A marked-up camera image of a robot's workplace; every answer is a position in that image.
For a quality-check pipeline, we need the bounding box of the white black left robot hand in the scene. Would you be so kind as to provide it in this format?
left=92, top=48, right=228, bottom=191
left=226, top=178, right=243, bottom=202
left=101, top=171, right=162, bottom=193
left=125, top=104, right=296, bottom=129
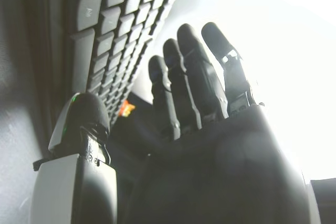
left=31, top=22, right=321, bottom=224

